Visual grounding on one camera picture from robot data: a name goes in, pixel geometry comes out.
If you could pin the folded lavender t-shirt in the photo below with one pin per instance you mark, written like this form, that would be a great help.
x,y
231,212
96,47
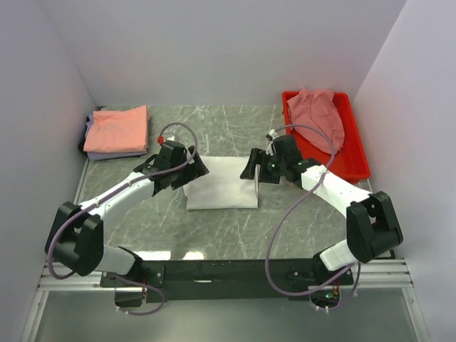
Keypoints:
x,y
97,156

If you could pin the red plastic bin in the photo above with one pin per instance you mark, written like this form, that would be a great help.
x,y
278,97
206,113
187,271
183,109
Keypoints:
x,y
350,162

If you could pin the crumpled pink t-shirt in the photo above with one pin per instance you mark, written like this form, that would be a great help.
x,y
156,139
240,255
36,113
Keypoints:
x,y
315,108

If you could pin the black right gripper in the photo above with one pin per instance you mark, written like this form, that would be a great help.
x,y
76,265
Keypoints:
x,y
254,159

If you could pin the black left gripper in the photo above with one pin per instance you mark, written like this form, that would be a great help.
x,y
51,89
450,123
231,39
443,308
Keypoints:
x,y
193,170

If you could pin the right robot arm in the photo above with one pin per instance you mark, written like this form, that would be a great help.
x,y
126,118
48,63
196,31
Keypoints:
x,y
372,226

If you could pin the folded salmon pink t-shirt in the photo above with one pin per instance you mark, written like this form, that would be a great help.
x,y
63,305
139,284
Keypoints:
x,y
114,131

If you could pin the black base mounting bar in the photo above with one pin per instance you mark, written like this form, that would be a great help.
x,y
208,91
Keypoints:
x,y
232,279

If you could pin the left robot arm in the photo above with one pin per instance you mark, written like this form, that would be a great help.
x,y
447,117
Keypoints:
x,y
76,239

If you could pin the aluminium rail frame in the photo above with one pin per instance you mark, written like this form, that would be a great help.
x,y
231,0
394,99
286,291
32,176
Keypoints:
x,y
380,273

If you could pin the white Coca-Cola t-shirt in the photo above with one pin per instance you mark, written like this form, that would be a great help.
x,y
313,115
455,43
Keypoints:
x,y
222,187

